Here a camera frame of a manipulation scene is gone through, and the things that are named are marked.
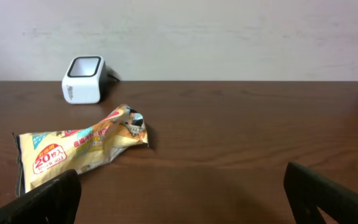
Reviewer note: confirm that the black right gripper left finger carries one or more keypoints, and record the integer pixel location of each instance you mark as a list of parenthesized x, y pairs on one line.
[(55, 201)]

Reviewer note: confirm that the white barcode scanner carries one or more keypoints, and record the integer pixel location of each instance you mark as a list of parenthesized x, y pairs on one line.
[(85, 80)]

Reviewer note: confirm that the yellow snack bag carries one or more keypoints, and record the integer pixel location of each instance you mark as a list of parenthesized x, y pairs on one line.
[(42, 156)]

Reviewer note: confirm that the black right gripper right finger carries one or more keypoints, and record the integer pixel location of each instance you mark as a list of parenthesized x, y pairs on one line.
[(309, 192)]

